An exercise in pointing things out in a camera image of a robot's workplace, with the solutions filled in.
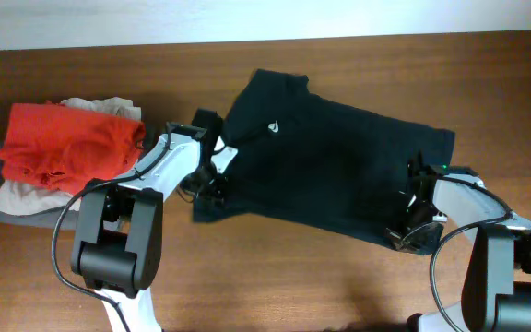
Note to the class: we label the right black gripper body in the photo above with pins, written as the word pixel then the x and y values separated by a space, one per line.
pixel 418 225

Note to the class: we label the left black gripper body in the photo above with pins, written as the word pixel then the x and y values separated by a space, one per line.
pixel 206 184

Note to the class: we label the black Nike t-shirt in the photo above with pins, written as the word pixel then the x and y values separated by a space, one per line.
pixel 305 159

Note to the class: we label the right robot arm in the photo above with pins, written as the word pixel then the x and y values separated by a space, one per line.
pixel 449 201

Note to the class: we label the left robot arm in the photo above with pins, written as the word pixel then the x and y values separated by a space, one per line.
pixel 118 239

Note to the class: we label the grey folded shirt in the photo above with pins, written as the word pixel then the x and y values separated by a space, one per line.
pixel 26 219

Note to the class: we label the red folded shirt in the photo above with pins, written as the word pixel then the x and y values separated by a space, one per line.
pixel 61 148

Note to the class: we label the beige folded shirt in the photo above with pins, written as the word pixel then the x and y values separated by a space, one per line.
pixel 52 150

